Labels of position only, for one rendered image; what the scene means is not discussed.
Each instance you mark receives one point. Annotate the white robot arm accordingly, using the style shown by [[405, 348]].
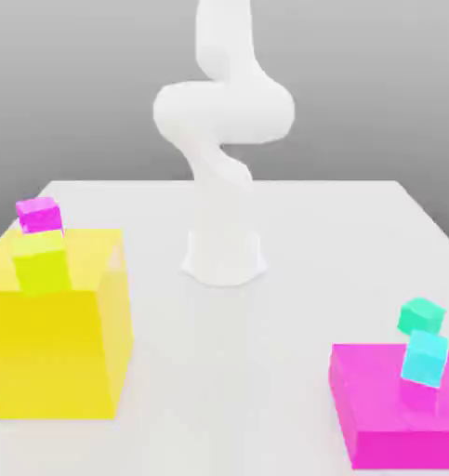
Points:
[[224, 111]]

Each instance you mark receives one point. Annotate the small lime yellow cube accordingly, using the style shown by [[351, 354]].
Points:
[[42, 266]]

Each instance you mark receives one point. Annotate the small magenta cube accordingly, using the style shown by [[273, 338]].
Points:
[[40, 215]]

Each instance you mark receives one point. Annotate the small green cube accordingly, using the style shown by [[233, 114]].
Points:
[[420, 315]]

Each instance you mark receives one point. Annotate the small cyan cube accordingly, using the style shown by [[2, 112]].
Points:
[[425, 360]]

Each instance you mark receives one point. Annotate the large yellow box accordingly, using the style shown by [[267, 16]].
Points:
[[49, 353]]

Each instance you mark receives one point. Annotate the large magenta box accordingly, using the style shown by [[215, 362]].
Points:
[[376, 401]]

